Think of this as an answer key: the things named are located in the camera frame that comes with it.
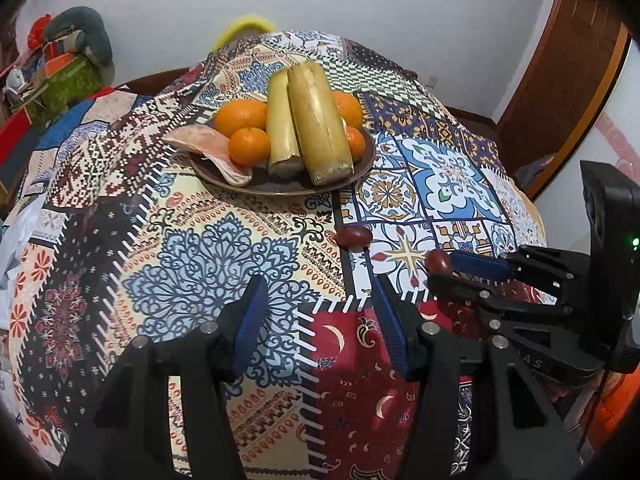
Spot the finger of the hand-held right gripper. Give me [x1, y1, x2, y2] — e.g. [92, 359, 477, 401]
[449, 245, 588, 306]
[426, 272, 581, 343]

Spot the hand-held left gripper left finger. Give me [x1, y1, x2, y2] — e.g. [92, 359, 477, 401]
[55, 274, 270, 480]

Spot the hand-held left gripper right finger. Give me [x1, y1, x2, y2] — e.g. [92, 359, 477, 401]
[372, 274, 583, 480]

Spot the red date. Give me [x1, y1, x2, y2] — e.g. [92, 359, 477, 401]
[336, 226, 374, 250]
[425, 250, 454, 275]

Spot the brown oval plate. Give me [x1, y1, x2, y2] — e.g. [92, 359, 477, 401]
[189, 105, 377, 197]

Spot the small orange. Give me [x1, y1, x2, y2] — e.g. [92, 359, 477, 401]
[345, 125, 367, 162]
[228, 127, 271, 167]

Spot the large pomelo segment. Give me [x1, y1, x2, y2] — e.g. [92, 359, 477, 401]
[162, 125, 254, 187]

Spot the thin peeled sugarcane piece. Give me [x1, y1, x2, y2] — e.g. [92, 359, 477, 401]
[265, 69, 306, 177]

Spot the thick peeled sugarcane piece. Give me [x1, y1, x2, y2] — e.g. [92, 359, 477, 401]
[286, 61, 355, 186]

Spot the patchwork patterned tablecloth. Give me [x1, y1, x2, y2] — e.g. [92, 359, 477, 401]
[0, 30, 551, 480]

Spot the orange cloth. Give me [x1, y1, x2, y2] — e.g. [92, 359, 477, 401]
[592, 369, 640, 443]

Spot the brown wooden door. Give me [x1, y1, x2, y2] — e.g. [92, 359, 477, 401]
[495, 0, 632, 202]

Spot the large orange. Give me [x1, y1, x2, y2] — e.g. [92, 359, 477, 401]
[215, 100, 269, 139]
[332, 91, 365, 129]

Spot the white cloth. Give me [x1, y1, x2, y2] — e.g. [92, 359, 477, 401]
[0, 197, 45, 286]

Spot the yellow fuzzy object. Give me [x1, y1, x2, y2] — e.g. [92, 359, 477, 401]
[215, 16, 277, 50]

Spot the red flat box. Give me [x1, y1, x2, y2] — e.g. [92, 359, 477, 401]
[0, 109, 47, 163]

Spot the orange box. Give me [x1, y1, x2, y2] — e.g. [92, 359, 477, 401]
[39, 55, 82, 75]

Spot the grey-green plush cushion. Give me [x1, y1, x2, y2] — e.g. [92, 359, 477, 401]
[46, 6, 116, 70]

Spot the red fabric item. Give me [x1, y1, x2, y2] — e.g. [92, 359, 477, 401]
[27, 16, 54, 47]

